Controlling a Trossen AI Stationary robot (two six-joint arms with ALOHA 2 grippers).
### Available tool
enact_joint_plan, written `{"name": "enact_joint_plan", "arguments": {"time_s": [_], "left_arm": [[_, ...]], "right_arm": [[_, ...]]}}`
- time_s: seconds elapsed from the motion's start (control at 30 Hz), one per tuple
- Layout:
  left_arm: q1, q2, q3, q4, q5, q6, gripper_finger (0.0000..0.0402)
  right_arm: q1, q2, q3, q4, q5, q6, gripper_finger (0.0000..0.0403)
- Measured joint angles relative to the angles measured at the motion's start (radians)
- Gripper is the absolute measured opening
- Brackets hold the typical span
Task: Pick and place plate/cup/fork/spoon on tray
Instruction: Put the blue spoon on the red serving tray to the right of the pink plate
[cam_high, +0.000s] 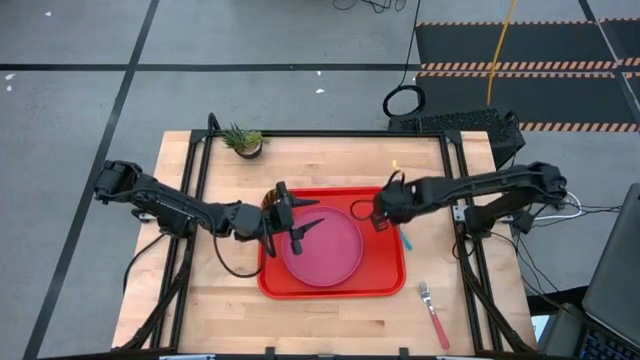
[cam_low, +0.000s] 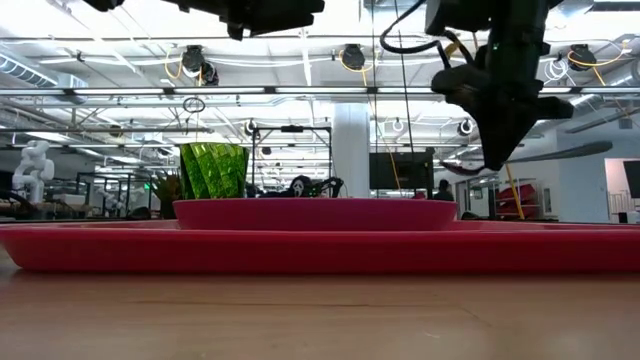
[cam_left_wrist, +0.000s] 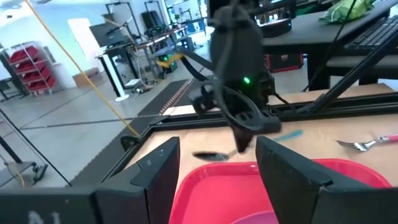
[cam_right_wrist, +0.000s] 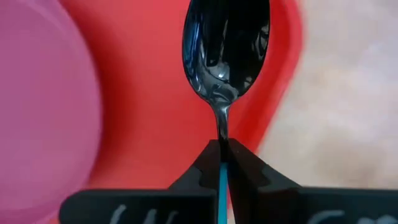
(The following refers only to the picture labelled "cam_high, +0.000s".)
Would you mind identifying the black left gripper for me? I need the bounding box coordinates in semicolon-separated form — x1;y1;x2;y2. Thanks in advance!
262;180;326;256

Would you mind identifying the fork with red handle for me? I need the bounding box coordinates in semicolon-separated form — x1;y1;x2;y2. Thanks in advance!
418;280;451;351

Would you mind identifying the pink round plate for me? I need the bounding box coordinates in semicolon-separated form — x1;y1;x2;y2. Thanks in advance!
280;205;365;289

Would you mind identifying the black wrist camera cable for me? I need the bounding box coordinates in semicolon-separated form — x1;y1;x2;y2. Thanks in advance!
212;219;279;279
348;198;377;222

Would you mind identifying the black keyboard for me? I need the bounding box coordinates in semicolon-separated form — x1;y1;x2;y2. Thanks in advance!
577;324;640;360

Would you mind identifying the yellow cable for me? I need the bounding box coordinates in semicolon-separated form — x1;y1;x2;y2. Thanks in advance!
485;0;517;107

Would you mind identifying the black table frame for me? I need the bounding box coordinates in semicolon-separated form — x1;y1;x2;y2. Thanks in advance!
119;113;539;359

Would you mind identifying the black left arm base cable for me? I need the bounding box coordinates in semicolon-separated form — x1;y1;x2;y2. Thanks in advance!
122;232;169;296

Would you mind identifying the black left wrist camera cable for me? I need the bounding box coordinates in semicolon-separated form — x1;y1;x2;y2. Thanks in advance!
212;219;279;279

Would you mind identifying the long black cable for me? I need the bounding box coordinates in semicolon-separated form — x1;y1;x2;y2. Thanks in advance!
382;0;427;119

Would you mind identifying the black mat with hazard stripes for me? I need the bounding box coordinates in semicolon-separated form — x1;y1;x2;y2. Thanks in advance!
414;18;640;134

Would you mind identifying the potted succulent plant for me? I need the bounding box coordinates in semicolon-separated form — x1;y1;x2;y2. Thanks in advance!
218;123;271;160

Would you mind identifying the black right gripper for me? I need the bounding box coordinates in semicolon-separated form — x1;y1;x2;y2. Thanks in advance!
371;172;429;233

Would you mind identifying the red plastic tray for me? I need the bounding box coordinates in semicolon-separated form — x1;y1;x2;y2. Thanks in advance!
257;186;407;300

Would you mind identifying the black cable bundle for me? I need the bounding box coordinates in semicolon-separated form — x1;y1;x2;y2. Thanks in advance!
499;199;624;306

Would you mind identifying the dark grey laptop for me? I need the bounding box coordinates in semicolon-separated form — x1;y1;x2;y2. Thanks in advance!
581;182;640;346

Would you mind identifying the white cable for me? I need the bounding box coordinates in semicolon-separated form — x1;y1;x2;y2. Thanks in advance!
532;191;585;222

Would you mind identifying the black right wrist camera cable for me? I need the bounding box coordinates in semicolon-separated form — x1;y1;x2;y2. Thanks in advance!
348;198;377;222

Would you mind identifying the black perforated computer case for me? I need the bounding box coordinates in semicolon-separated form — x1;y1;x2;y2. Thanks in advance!
387;106;527;170

